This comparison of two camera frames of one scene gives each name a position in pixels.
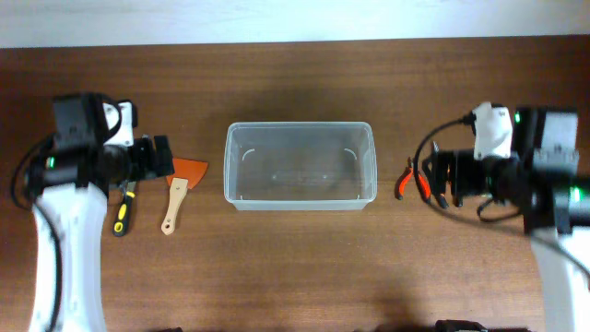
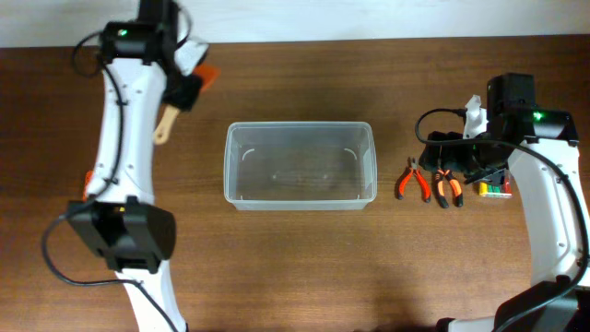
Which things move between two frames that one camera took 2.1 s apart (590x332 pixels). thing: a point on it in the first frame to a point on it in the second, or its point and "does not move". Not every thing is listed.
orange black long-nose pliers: [439, 184] does not move
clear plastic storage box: [300, 166] does not move
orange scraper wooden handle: [187, 172] to [208, 75]
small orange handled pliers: [406, 175] does not move
